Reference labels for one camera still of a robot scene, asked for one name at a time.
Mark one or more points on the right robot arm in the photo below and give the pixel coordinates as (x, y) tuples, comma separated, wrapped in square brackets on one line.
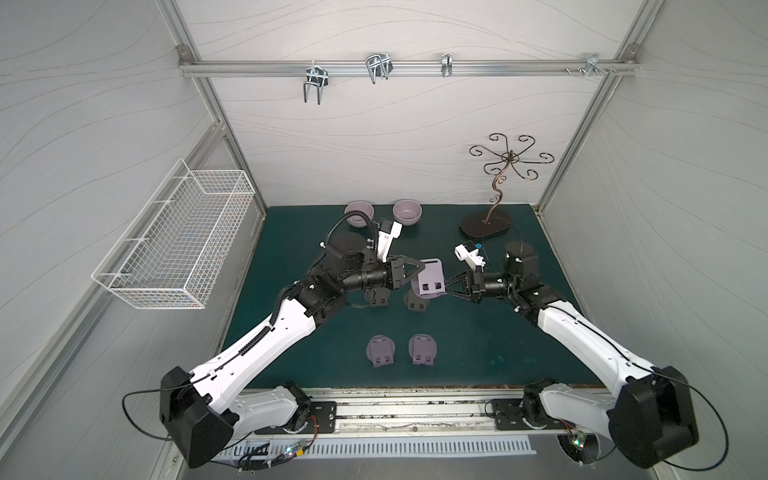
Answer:
[(649, 413)]

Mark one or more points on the small metal hook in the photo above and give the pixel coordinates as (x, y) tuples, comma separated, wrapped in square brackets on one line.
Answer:
[(446, 65)]

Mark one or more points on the metal double hook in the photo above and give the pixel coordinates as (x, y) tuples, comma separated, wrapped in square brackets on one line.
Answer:
[(379, 66), (317, 78)]

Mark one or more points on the metal hook right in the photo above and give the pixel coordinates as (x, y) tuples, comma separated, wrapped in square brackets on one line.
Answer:
[(591, 67)]

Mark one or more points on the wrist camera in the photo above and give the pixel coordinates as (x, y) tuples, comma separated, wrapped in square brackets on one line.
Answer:
[(387, 233), (470, 254)]

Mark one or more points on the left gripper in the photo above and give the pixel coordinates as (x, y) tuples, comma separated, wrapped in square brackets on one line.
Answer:
[(390, 273)]

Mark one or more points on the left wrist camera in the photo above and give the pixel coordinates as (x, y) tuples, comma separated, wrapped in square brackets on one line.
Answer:
[(387, 233)]

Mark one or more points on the white wire basket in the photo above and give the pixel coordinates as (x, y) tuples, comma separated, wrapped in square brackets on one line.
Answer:
[(170, 255)]

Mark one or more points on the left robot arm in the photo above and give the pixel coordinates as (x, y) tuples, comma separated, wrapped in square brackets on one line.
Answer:
[(301, 308)]

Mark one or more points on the brown metal jewelry stand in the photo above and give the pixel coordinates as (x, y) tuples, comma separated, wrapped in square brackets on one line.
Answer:
[(502, 164)]

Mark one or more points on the purple phone stand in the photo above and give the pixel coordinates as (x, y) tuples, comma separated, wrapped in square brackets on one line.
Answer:
[(431, 280), (422, 349), (380, 351)]

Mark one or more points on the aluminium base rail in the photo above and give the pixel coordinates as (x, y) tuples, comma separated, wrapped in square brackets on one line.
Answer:
[(396, 414)]

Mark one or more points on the aluminium top rail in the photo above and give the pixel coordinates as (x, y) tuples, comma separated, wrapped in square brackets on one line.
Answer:
[(401, 68)]

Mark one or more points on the metal double hook middle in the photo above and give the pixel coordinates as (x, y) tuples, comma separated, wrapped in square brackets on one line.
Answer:
[(379, 66)]

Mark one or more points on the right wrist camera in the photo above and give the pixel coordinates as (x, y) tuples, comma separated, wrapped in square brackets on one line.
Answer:
[(470, 254)]

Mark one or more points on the right pink bowl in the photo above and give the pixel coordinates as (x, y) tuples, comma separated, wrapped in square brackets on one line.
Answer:
[(407, 212)]

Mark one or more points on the metal double hook left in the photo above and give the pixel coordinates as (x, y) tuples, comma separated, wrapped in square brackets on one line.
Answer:
[(317, 78)]

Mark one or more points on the pink bowl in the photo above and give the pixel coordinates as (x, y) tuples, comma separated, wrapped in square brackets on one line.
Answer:
[(365, 211), (407, 212)]

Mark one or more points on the left pink bowl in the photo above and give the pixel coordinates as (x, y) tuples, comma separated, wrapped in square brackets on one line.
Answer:
[(365, 211)]

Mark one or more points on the white vent strip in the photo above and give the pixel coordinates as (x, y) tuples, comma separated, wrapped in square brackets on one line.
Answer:
[(381, 447)]

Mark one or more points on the green table mat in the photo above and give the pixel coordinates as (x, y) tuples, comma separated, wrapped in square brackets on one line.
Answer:
[(485, 344)]

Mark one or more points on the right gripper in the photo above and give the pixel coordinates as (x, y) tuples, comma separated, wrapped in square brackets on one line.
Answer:
[(473, 285)]

